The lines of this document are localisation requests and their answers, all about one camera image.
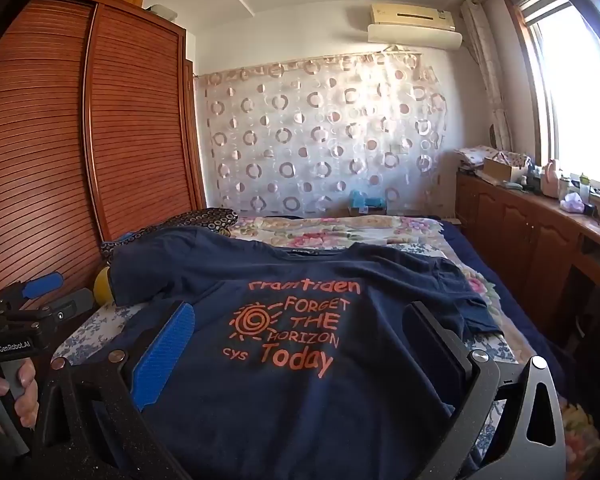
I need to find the window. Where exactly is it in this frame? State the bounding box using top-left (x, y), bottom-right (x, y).
top-left (502, 0), bottom-right (600, 187)

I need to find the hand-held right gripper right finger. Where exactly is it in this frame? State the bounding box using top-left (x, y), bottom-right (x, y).
top-left (405, 301), bottom-right (567, 480)

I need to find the navy printed t-shirt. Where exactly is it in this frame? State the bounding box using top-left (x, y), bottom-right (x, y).
top-left (100, 227), bottom-right (503, 480)

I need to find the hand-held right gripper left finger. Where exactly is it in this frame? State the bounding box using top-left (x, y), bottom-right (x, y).
top-left (30, 301), bottom-right (196, 480)

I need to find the floral quilt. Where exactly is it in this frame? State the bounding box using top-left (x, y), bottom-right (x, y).
top-left (227, 215), bottom-right (536, 363)

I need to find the lavender plastic bag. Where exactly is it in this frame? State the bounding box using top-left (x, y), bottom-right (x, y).
top-left (560, 192), bottom-right (589, 216)

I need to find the long wooden cabinet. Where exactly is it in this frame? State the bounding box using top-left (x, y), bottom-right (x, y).
top-left (454, 170), bottom-right (600, 343)

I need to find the open cardboard box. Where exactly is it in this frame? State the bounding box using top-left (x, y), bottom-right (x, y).
top-left (482, 156), bottom-right (520, 184)

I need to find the person's left hand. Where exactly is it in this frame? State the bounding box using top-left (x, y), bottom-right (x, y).
top-left (0, 360), bottom-right (40, 436)

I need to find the circle-patterned sheer curtain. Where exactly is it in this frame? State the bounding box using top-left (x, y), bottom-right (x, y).
top-left (196, 50), bottom-right (448, 218)

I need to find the wooden slatted wardrobe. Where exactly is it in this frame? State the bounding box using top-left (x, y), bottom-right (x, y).
top-left (0, 0), bottom-right (207, 311)

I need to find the white air conditioner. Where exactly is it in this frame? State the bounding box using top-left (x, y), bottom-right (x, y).
top-left (367, 2), bottom-right (463, 51)

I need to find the teal plastic bag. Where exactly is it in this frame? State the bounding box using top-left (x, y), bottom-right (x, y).
top-left (350, 191), bottom-right (387, 211)

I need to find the navy blanket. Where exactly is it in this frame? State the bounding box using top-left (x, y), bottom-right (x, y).
top-left (437, 220), bottom-right (576, 411)

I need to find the dark ring-patterned cloth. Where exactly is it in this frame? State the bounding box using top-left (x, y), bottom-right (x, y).
top-left (100, 207), bottom-right (240, 261)

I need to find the yellow plush toy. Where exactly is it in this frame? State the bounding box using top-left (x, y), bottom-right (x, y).
top-left (94, 266), bottom-right (115, 306)

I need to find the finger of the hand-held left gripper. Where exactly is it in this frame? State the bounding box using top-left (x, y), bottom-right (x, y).
top-left (0, 272), bottom-right (65, 312)
top-left (27, 289), bottom-right (95, 333)

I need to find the folded floral cloth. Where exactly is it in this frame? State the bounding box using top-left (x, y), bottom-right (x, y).
top-left (455, 145), bottom-right (501, 169)

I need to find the white plastic jug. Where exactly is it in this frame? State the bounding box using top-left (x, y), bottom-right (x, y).
top-left (540, 159), bottom-right (561, 197)

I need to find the pale window curtain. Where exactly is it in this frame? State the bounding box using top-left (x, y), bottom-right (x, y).
top-left (460, 0), bottom-right (514, 151)

